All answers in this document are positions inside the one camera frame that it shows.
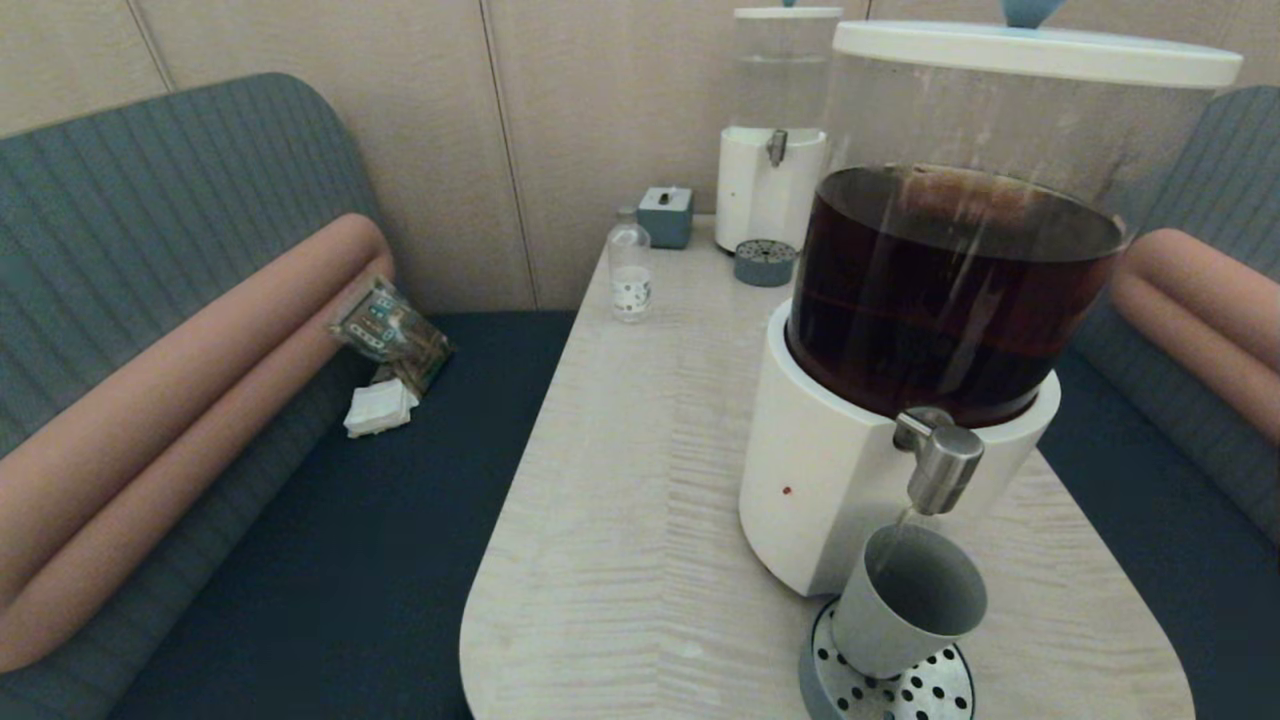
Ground tea-filled drink dispenser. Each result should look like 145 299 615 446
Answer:
737 20 1244 598

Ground navy seat cushion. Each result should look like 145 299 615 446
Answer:
110 312 579 720
1035 350 1280 720

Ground clear plastic bottle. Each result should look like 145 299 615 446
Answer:
607 206 653 323

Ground blue-grey ribbed booth sofa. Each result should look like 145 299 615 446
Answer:
1035 85 1280 720
0 72 581 720

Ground green snack bag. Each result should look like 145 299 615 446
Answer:
328 279 454 396

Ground white folded napkins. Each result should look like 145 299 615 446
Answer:
344 378 421 439

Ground pink cylindrical bolster cushion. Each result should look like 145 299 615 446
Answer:
1105 272 1280 448
0 213 393 611
0 255 396 673
1118 228 1280 369

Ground grey plastic cup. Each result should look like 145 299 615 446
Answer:
830 523 989 681

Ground water-filled drink dispenser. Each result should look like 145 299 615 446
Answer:
714 7 844 256

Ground white dispenser lid blue knob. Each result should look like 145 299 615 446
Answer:
832 0 1244 89
733 0 844 21

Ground grey perforated drip tray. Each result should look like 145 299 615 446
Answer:
797 597 976 720
733 239 798 289

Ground small grey box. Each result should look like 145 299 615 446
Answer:
637 186 695 250

